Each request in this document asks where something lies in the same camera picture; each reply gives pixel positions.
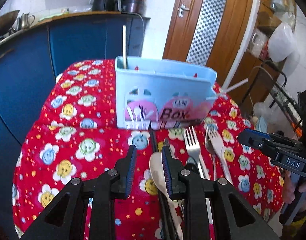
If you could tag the black air fryer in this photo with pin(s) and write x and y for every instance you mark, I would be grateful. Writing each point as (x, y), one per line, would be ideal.
(105, 1)

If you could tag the metal wok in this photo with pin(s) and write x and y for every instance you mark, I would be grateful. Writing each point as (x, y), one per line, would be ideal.
(4, 22)

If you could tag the beige plastic fork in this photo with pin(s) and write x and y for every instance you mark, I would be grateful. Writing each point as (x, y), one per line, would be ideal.
(220, 146)

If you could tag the white plastic bag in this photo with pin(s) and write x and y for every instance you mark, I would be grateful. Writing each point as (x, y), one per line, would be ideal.
(283, 42)

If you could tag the white chopstick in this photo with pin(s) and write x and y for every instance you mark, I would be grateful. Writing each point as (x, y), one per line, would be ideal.
(238, 83)

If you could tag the gas stove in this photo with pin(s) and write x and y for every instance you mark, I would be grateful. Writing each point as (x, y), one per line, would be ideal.
(3, 38)

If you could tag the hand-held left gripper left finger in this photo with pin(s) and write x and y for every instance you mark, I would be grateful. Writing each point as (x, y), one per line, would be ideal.
(131, 166)

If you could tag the wooden shelf unit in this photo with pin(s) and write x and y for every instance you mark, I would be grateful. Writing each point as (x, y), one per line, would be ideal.
(266, 17)

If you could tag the red floral tablecloth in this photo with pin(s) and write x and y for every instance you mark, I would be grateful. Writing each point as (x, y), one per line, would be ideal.
(80, 120)

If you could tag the metal kettle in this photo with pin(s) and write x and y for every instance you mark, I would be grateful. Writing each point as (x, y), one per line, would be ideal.
(25, 21)

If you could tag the beige plastic spoon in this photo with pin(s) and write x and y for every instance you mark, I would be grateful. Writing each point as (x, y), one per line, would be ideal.
(156, 172)

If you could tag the wooden door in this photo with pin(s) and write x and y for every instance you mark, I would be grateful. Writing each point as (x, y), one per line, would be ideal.
(183, 35)

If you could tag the green cloth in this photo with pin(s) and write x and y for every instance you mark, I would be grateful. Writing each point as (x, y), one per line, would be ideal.
(49, 17)

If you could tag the blue kitchen cabinet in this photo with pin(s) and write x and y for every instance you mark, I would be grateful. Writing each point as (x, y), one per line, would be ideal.
(75, 40)

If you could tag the stacked pots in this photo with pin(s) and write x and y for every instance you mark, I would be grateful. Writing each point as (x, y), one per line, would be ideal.
(133, 6)

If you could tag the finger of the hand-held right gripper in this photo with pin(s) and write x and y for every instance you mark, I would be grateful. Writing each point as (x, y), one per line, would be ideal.
(286, 141)
(255, 138)

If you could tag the beige chopstick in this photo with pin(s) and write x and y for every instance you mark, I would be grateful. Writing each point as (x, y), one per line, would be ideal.
(124, 47)

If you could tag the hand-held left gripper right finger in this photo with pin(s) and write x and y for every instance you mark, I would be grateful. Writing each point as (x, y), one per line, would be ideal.
(165, 171)

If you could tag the metal fork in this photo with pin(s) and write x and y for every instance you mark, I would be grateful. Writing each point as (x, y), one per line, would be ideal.
(193, 146)

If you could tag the black metal cart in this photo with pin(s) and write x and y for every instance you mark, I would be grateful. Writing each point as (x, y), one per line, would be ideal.
(280, 92)

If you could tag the light blue utensil box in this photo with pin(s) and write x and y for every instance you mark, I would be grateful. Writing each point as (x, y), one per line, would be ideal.
(143, 85)

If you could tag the metal spoon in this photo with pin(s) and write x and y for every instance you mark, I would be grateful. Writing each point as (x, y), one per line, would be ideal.
(209, 148)

